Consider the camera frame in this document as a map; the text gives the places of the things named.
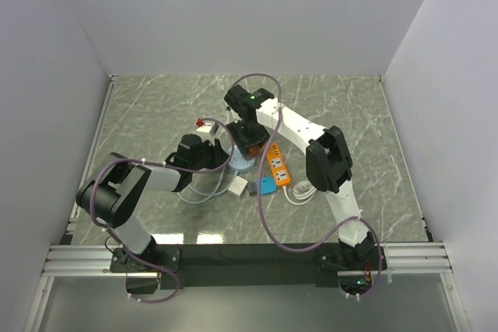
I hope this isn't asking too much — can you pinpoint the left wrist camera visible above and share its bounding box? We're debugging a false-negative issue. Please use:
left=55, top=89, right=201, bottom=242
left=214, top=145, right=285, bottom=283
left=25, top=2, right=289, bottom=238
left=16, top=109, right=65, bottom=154
left=195, top=119, right=219, bottom=144

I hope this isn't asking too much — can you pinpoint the round light blue power strip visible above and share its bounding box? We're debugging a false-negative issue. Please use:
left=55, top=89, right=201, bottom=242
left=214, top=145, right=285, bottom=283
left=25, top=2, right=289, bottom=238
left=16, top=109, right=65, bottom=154
left=228, top=145, right=255, bottom=173

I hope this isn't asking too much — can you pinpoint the purple cable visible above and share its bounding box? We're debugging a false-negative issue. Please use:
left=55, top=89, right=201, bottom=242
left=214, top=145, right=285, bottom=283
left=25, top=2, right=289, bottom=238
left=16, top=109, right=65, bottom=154
left=89, top=117, right=237, bottom=305
left=231, top=73, right=381, bottom=300

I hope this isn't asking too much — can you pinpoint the aluminium rail frame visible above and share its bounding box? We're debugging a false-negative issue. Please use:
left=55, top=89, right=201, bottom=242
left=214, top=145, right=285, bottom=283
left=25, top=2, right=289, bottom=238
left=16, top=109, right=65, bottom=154
left=27, top=75, right=470, bottom=331

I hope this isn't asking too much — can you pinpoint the small grey charger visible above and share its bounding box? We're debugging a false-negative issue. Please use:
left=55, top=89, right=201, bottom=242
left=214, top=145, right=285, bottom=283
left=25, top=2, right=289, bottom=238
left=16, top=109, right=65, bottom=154
left=247, top=182, right=258, bottom=196

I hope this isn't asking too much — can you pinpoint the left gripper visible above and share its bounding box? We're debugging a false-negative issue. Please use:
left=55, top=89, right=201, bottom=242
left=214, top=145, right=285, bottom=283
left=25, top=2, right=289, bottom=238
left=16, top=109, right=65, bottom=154
left=191, top=137, right=232, bottom=173

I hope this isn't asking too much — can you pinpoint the blue square adapter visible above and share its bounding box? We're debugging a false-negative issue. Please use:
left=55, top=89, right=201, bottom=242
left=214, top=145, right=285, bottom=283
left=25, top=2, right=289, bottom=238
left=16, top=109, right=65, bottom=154
left=256, top=176, right=277, bottom=195

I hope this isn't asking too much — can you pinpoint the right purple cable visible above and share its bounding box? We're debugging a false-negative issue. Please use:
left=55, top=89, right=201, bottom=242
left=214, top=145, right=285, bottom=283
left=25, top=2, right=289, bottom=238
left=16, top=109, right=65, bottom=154
left=231, top=73, right=381, bottom=300

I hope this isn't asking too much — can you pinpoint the white power cable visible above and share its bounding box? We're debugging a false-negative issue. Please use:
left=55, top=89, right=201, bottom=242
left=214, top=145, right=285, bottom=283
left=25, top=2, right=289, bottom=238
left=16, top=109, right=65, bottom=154
left=282, top=180, right=317, bottom=206

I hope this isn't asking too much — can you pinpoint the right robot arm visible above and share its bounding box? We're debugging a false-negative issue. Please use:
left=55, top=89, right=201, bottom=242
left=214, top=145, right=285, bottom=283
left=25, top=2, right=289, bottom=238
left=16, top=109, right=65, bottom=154
left=224, top=84, right=383, bottom=270

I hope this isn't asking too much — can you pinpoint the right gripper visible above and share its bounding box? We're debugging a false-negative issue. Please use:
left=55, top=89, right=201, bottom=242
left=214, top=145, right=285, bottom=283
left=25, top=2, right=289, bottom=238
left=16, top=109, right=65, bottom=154
left=225, top=121, right=269, bottom=159

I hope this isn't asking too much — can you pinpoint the light blue power cable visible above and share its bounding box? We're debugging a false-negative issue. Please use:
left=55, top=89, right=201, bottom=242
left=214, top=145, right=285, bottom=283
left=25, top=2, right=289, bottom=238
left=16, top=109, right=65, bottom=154
left=177, top=170, right=234, bottom=204

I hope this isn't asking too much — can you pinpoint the black base beam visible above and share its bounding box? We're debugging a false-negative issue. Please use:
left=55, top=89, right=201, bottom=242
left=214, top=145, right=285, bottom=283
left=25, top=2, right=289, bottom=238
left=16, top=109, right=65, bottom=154
left=109, top=244, right=389, bottom=295

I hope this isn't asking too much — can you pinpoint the white square plug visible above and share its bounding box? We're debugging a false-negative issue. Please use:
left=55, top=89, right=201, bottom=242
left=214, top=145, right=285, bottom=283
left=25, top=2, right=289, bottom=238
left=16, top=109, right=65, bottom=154
left=228, top=176, right=248, bottom=197

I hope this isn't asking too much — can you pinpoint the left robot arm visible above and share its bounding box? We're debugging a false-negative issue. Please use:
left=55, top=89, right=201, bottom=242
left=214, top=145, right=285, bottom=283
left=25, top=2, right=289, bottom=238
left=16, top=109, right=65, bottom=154
left=75, top=134, right=230, bottom=271

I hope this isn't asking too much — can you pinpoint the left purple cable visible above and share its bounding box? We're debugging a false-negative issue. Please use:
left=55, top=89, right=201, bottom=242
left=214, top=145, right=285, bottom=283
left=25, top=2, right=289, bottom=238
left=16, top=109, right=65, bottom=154
left=89, top=117, right=237, bottom=305

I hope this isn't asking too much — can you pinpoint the orange power strip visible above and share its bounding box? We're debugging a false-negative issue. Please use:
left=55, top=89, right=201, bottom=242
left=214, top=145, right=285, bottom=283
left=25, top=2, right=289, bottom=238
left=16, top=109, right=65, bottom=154
left=266, top=142, right=291, bottom=188

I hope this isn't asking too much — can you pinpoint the red cube socket adapter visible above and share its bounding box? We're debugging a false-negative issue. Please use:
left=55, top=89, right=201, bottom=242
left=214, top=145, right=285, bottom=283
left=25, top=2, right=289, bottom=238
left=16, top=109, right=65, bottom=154
left=242, top=145, right=264, bottom=160

